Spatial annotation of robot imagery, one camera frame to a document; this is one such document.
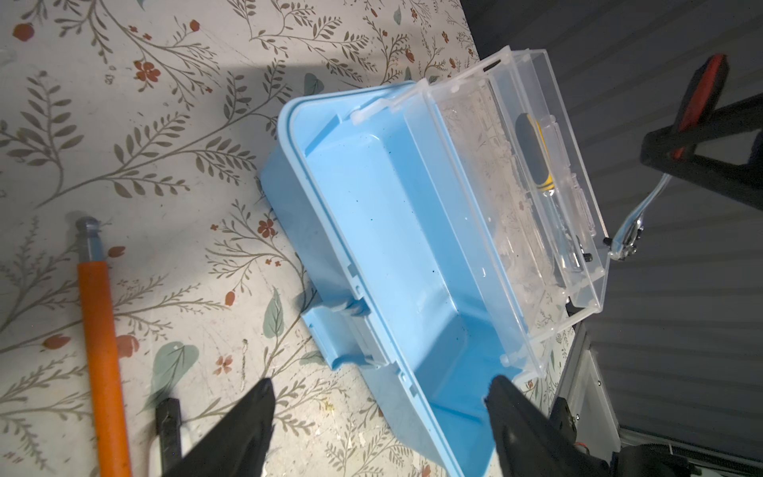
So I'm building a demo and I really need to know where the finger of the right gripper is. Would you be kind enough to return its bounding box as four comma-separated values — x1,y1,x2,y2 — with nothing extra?
640,95,762,211

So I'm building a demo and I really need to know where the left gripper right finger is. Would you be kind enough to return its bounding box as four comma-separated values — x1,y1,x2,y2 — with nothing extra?
485,376,607,476

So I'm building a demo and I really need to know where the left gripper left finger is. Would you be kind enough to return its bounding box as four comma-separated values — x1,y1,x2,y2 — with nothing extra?
163,378,275,477

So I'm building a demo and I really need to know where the yellow black screwdriver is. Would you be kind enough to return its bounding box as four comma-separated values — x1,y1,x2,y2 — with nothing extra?
515,112,584,272

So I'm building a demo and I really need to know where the blue plastic tool box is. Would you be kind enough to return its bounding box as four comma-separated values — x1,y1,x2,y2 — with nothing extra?
261,48,608,476

